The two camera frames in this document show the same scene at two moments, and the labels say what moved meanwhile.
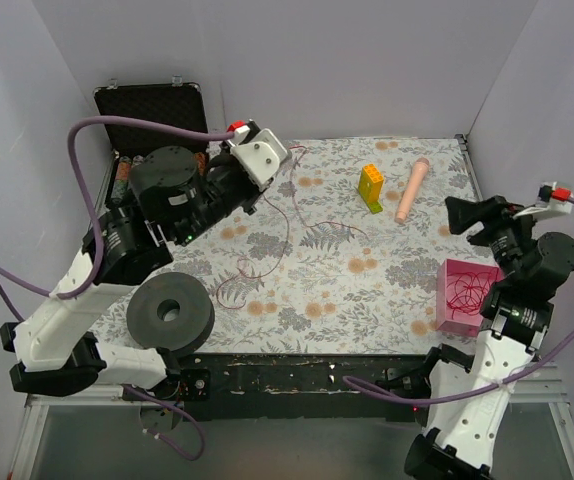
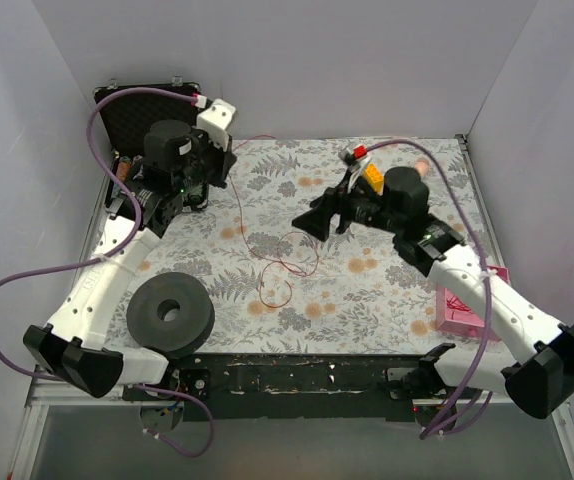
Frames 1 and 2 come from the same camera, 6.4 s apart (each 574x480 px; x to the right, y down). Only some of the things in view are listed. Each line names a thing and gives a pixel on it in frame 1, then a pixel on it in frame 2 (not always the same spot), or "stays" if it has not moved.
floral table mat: (337, 255) stays
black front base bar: (289, 386) stays
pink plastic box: (461, 290) stays
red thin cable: (287, 230) → (244, 229)
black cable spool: (192, 327) stays
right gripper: (490, 222) → (342, 213)
